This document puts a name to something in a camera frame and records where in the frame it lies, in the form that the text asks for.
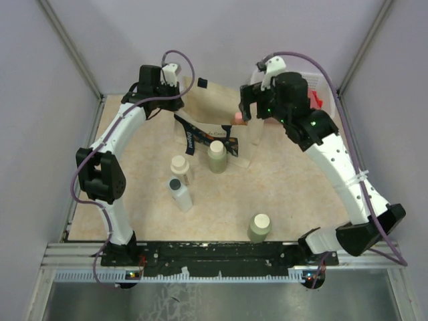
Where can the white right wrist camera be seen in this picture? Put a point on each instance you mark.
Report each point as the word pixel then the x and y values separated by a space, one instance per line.
pixel 271 68

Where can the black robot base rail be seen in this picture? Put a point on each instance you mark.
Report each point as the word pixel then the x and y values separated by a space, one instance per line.
pixel 211 259

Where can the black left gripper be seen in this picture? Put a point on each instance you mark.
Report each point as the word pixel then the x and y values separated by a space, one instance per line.
pixel 176 104

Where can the green bottle beige cap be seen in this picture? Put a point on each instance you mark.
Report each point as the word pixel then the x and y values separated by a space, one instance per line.
pixel 217 154

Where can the beige bottle cream cap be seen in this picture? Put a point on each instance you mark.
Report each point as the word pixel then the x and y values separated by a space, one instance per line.
pixel 181 169

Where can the red cloth in basket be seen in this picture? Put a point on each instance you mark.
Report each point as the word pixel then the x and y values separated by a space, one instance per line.
pixel 315 101

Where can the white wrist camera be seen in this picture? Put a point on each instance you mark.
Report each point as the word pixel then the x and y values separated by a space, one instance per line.
pixel 271 68
pixel 169 74

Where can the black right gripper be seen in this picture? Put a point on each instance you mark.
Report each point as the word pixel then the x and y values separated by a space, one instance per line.
pixel 250 93

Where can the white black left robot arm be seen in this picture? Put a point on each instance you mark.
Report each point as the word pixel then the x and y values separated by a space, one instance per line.
pixel 100 175

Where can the beige canvas tote bag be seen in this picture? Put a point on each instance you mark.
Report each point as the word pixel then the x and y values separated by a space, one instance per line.
pixel 208 114

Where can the white bottle dark cap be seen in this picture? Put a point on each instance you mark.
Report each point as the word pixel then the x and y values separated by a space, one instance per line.
pixel 180 194

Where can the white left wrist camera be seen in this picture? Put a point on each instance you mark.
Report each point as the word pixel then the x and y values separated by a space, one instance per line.
pixel 169 74

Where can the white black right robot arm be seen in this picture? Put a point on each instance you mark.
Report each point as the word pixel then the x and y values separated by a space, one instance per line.
pixel 370 214

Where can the white plastic mesh basket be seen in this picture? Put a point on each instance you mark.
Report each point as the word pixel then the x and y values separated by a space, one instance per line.
pixel 315 81

